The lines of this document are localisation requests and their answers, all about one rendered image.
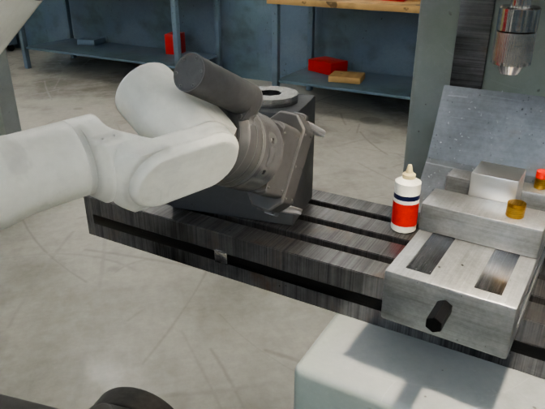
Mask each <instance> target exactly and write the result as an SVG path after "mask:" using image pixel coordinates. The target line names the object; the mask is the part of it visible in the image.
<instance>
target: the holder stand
mask: <svg viewBox="0 0 545 409"><path fill-rule="evenodd" d="M259 88H260V89H261V91H262V93H263V103H262V106H261V107H260V110H259V113H261V114H264V115H266V116H268V117H269V118H271V117H272V116H273V115H275V114H276V113H278V112H279V111H281V110H283V111H286V112H290V113H292V112H299V113H302V114H305V115H307V116H308V120H307V121H309V122H311V123H314V124H315V96H314V95H306V94H298V92H297V91H296V90H295V89H292V88H286V87H280V86H260V87H259ZM313 158H314V135H313V136H312V140H311V144H310V148H309V150H308V153H307V158H306V161H305V164H304V167H303V172H302V174H301V177H300V180H299V183H298V187H297V191H296V193H295V196H294V201H293V204H292V206H294V207H297V208H300V209H302V210H304V209H305V207H306V206H307V204H308V202H309V201H310V199H311V198H312V184H313ZM172 206H173V207H174V208H179V209H189V210H195V211H200V212H205V213H215V214H220V215H226V216H231V217H241V218H246V219H252V220H257V221H263V222H273V223H278V224H283V225H289V226H292V225H293V224H294V223H295V222H296V221H297V219H298V217H299V216H300V215H294V214H289V213H279V215H278V217H275V216H272V215H269V214H266V213H264V211H261V210H258V209H257V208H256V207H254V206H253V205H252V204H251V201H250V199H249V196H248V194H247V192H245V191H239V190H236V189H232V188H228V187H222V186H218V185H213V186H211V187H208V188H205V189H204V190H201V191H198V192H195V193H192V194H190V195H188V196H184V197H182V198H180V199H177V200H174V201H172Z"/></svg>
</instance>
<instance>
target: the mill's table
mask: <svg viewBox="0 0 545 409"><path fill-rule="evenodd" d="M84 204H85V209H86V215H87V220H88V230H89V234H91V235H95V236H98V237H101V238H104V239H108V240H111V241H114V242H116V243H120V244H124V245H127V246H129V247H132V248H136V249H139V250H142V251H145V252H149V253H152V254H154V255H157V256H162V257H164V258H167V259H170V260H174V261H177V262H180V263H183V264H185V265H189V266H192V267H195V268H197V269H202V270H205V271H208V272H210V273H214V274H218V275H221V276H223V277H226V278H230V279H233V280H235V281H239V282H243V283H246V284H248V285H251V286H255V287H259V288H261V289H264V290H266V291H271V292H273V293H277V294H279V295H284V296H286V297H289V298H291V299H296V300H299V301H302V302H304V303H307V304H311V305H315V306H317V307H320V308H324V309H327V310H329V311H332V312H337V313H340V314H342V315H345V316H349V317H353V318H355V319H358V320H361V321H365V322H367V323H370V324H373V325H378V326H380V327H383V328H385V329H390V330H393V331H396V332H398V333H401V334H405V335H408V336H411V337H414V338H418V339H421V340H423V341H426V342H431V343H434V344H436V345H439V346H442V347H446V348H449V349H452V350H455V351H459V352H461V353H464V354H467V355H472V356H474V357H477V358H480V359H484V360H487V361H490V362H492V363H495V364H499V365H502V366H505V367H508V368H512V369H515V370H517V371H520V372H525V373H528V374H530V375H533V376H536V377H540V378H542V379H545V259H544V261H543V265H542V267H541V269H540V272H539V275H538V278H537V280H536V283H535V285H534V289H533V290H532V293H531V296H530V299H529V302H528V304H527V306H526V310H525V312H524V315H523V317H522V319H521V323H520V325H519V327H518V330H517V333H516V336H515V339H514V340H513V344H512V346H511V349H510V352H509V355H508V357H507V358H506V359H501V358H499V357H496V356H494V355H490V354H488V353H485V352H482V351H478V350H475V349H473V348H470V347H466V346H463V345H461V344H458V343H455V342H451V341H449V340H447V339H444V338H440V337H437V336H435V335H432V334H428V333H425V332H423V331H420V330H417V329H413V328H410V327H408V326H406V325H402V324H399V323H396V322H394V321H390V320H387V319H384V318H383V317H381V308H382V299H383V291H384V275H385V270H386V269H387V268H388V267H389V266H390V265H391V263H392V262H393V261H394V260H395V258H396V257H397V256H398V255H399V253H400V252H401V251H402V250H403V248H404V247H405V246H406V245H407V243H408V242H409V241H411V239H412V238H413V237H414V236H415V234H416V233H417V232H418V231H419V228H418V226H419V219H420V213H418V219H417V225H416V230H415V231H413V232H411V233H408V234H403V233H399V232H396V231H395V230H393V229H392V228H391V218H392V210H393V207H392V206H388V205H385V204H377V203H374V202H370V201H366V200H360V199H355V198H352V197H348V196H341V195H337V194H333V193H329V192H322V191H319V190H315V189H312V198H311V199H310V201H309V202H308V204H307V206H306V207H305V209H304V210H303V211H302V213H301V215H300V216H299V217H298V219H297V221H296V222H295V223H294V224H293V225H292V226H289V225H283V224H278V223H273V222H263V221H257V220H252V219H246V218H241V217H231V216H226V215H220V214H215V213H205V212H200V211H195V210H189V209H179V208H174V207H173V206H172V201H171V202H169V203H167V204H163V205H159V206H154V207H148V208H146V209H142V210H140V211H138V212H132V211H130V210H128V209H124V208H122V207H120V206H118V205H117V204H115V203H114V202H113V201H112V202H109V203H105V202H103V201H101V200H98V199H96V198H94V197H92V196H85V197H84Z"/></svg>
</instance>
